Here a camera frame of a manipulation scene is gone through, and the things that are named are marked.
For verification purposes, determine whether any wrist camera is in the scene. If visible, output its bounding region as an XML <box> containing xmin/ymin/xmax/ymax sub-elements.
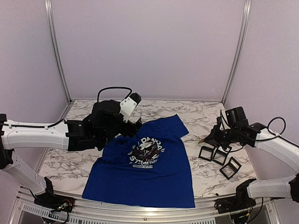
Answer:
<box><xmin>216</xmin><ymin>117</ymin><xmax>225</xmax><ymax>131</ymax></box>
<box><xmin>120</xmin><ymin>92</ymin><xmax>142</xmax><ymax>123</ymax></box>

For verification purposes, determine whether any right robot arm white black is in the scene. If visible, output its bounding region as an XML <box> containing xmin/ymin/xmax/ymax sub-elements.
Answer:
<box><xmin>204</xmin><ymin>106</ymin><xmax>299</xmax><ymax>209</ymax></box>

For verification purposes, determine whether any right aluminium corner post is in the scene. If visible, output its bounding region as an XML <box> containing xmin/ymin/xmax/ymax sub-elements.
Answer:
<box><xmin>221</xmin><ymin>0</ymin><xmax>252</xmax><ymax>105</ymax></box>

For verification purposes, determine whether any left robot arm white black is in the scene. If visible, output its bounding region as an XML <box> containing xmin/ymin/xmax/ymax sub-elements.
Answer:
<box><xmin>0</xmin><ymin>96</ymin><xmax>142</xmax><ymax>208</ymax></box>

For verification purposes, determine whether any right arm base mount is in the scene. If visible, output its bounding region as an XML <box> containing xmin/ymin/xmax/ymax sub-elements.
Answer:
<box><xmin>214</xmin><ymin>194</ymin><xmax>256</xmax><ymax>214</ymax></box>

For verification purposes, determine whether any blue panda print t-shirt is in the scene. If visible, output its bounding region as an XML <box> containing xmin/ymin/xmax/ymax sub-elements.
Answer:
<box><xmin>82</xmin><ymin>115</ymin><xmax>195</xmax><ymax>208</ymax></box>

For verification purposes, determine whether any left aluminium corner post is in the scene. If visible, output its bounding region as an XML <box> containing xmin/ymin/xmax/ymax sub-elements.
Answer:
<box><xmin>45</xmin><ymin>0</ymin><xmax>72</xmax><ymax>104</ymax></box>

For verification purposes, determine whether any black display box right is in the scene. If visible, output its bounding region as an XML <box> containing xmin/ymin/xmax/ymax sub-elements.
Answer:
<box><xmin>220</xmin><ymin>157</ymin><xmax>242</xmax><ymax>180</ymax></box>

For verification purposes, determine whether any green round brooch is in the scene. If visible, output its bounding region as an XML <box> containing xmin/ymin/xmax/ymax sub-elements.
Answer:
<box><xmin>198</xmin><ymin>139</ymin><xmax>205</xmax><ymax>147</ymax></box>

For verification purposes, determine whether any black display box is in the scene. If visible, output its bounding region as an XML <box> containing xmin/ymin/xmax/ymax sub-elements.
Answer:
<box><xmin>220</xmin><ymin>157</ymin><xmax>242</xmax><ymax>180</ymax></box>
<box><xmin>212</xmin><ymin>147</ymin><xmax>232</xmax><ymax>165</ymax></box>
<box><xmin>199</xmin><ymin>143</ymin><xmax>216</xmax><ymax>161</ymax></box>

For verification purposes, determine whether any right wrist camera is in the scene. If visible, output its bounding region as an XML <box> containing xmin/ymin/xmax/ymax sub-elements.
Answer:
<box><xmin>216</xmin><ymin>117</ymin><xmax>225</xmax><ymax>131</ymax></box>

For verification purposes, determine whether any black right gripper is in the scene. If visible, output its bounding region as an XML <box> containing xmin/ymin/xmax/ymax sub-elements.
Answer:
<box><xmin>204</xmin><ymin>125</ymin><xmax>239</xmax><ymax>150</ymax></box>

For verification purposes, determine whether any aluminium corner post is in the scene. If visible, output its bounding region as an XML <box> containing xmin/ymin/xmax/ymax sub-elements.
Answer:
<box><xmin>45</xmin><ymin>0</ymin><xmax>72</xmax><ymax>104</ymax></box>
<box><xmin>221</xmin><ymin>0</ymin><xmax>252</xmax><ymax>105</ymax></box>

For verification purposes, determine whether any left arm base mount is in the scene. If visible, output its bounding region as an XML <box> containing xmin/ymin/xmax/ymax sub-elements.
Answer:
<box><xmin>30</xmin><ymin>189</ymin><xmax>75</xmax><ymax>212</ymax></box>

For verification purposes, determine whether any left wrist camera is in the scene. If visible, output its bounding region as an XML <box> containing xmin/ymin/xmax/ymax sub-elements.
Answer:
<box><xmin>120</xmin><ymin>92</ymin><xmax>142</xmax><ymax>123</ymax></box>

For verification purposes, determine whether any black display box left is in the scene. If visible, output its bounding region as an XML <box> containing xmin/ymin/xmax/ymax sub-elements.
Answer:
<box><xmin>199</xmin><ymin>143</ymin><xmax>216</xmax><ymax>161</ymax></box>

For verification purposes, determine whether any black display box middle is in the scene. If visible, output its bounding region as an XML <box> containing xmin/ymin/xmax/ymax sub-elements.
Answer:
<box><xmin>212</xmin><ymin>147</ymin><xmax>232</xmax><ymax>165</ymax></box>

